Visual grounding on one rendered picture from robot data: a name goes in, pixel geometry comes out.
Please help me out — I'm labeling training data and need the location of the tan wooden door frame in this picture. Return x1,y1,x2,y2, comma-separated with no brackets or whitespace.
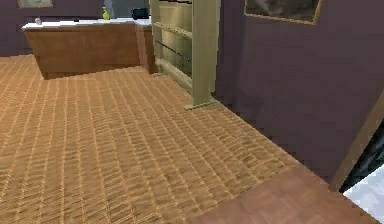
328,89,384,193

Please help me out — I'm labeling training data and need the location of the gold framed wall picture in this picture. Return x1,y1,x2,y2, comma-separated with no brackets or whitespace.
243,0,324,26

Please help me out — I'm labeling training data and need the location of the grey framed wall picture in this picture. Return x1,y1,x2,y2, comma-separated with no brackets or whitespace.
16,0,55,10

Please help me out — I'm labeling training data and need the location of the brown white-topped kitchen counter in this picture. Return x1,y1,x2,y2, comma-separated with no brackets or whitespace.
21,17,159,81

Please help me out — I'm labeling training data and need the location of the olive green shelf unit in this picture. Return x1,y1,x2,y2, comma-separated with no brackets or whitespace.
148,0,222,111

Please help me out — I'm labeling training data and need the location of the black toaster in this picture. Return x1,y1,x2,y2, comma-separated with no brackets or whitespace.
131,7,150,21

